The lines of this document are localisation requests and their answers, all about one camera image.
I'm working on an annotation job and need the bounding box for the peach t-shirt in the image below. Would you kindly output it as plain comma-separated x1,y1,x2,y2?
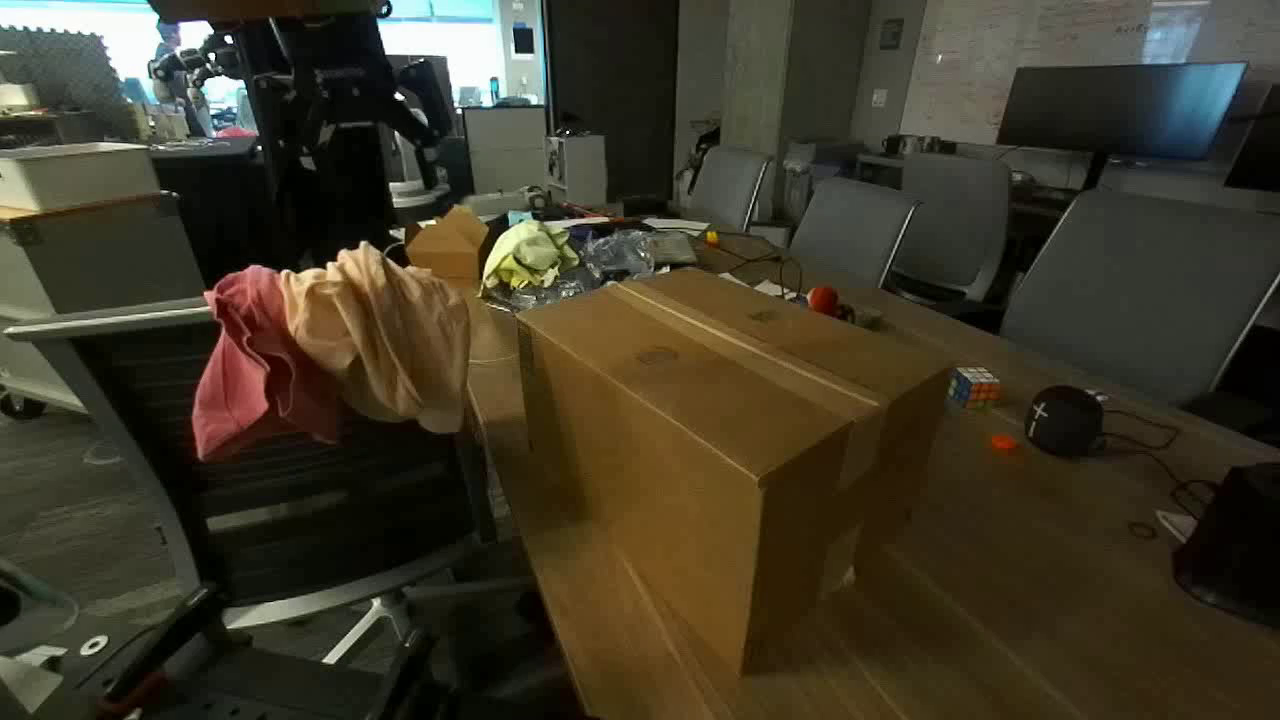
277,242,472,432

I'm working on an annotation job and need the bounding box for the pink t-shirt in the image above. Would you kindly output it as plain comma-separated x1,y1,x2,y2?
194,263,344,458

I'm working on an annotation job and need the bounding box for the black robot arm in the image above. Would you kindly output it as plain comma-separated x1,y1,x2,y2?
148,0,452,259

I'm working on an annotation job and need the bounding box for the large brown cardboard box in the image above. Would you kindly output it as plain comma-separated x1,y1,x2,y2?
522,271,948,673

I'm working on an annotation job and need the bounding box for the small brown cardboard box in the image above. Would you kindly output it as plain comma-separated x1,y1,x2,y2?
407,209,489,284

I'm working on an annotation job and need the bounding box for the clear plastic bag clutter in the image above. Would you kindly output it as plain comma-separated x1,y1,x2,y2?
572,229,697,279

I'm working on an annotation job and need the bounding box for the yellow-green crumpled bag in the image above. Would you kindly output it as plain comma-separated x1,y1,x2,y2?
480,220,579,291

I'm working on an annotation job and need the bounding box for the red ball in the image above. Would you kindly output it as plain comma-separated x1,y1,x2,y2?
809,284,842,314

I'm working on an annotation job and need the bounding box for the grey chair far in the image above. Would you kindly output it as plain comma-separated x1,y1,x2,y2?
688,144,773,233

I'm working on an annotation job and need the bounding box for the grey chair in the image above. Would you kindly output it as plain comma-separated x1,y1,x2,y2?
894,153,1011,301
688,144,773,233
1000,191,1280,403
792,177,918,287

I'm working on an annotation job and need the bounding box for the small colourful cube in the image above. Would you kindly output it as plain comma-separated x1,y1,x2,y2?
948,365,1003,408

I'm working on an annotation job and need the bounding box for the black mesh office chair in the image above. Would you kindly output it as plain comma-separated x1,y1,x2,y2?
7,301,530,665

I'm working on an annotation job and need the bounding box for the grey chair middle right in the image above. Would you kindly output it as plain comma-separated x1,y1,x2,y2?
894,153,1011,301

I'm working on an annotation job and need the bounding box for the small orange object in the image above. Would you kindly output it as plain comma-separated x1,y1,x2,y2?
990,432,1024,456

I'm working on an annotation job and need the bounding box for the black round speaker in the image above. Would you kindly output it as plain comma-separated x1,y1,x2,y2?
1024,383,1105,458

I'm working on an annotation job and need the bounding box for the grey chair near right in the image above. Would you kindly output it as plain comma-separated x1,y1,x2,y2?
1000,191,1280,403

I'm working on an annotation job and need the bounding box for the black monitor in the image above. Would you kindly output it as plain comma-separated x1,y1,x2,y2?
996,62,1246,159

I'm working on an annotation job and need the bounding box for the grey cabinet left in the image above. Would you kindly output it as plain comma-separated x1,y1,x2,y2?
0,141,212,416

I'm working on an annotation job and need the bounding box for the black object right edge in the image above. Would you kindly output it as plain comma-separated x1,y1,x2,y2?
1171,463,1280,626

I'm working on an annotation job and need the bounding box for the black cable on table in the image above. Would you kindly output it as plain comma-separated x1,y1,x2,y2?
1099,403,1222,543

